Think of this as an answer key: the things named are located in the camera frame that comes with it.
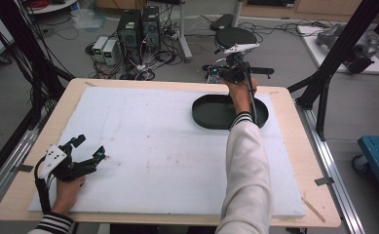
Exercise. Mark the person's right hand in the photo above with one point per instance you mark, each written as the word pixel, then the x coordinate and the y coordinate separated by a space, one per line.
pixel 240 96

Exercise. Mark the white foam mat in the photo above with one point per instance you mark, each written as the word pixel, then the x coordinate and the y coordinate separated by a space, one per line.
pixel 144 169

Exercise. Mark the aluminium table rail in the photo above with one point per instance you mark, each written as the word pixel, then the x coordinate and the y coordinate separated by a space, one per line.
pixel 336 182
pixel 2 182

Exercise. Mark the white floor board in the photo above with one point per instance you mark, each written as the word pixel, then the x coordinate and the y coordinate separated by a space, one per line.
pixel 320 55

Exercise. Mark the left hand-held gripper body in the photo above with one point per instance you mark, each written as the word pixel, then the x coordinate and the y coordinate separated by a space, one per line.
pixel 62 165

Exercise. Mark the slim black computer tower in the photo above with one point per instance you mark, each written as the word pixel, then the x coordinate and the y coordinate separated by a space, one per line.
pixel 151 27

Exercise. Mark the dark grey machine part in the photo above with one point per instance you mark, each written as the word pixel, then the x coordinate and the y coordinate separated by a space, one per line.
pixel 360 57

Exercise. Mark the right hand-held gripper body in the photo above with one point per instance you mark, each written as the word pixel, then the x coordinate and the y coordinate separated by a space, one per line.
pixel 235 70

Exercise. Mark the grey metal stand leg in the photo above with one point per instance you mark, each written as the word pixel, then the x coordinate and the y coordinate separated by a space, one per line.
pixel 184 42

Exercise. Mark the light grey machine part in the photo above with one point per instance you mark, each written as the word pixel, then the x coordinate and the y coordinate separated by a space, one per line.
pixel 328 35

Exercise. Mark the black round stool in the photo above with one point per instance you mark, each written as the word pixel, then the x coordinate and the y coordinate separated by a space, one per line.
pixel 235 35

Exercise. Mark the grey tape strip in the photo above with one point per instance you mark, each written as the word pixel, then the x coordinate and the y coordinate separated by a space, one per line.
pixel 23 168
pixel 323 181

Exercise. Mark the white power supply unit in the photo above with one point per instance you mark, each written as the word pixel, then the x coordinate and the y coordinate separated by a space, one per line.
pixel 99 47
pixel 110 52

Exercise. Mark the black frame post with brace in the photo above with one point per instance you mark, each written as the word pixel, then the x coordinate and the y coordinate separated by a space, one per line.
pixel 346 42

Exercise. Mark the large black computer tower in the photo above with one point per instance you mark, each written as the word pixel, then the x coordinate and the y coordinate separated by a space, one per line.
pixel 129 35

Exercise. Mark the black tray stand with bar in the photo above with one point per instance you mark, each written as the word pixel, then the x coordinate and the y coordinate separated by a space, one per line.
pixel 209 113

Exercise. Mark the blue cart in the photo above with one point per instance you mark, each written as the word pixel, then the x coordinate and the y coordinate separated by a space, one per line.
pixel 378 156

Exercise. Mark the person's left hand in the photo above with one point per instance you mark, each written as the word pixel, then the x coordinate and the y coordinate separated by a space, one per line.
pixel 67 195

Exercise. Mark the thin wooden stick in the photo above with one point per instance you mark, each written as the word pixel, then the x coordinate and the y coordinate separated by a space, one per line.
pixel 313 210

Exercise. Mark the black flat stand base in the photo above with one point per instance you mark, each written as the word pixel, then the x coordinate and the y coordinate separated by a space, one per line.
pixel 222 22

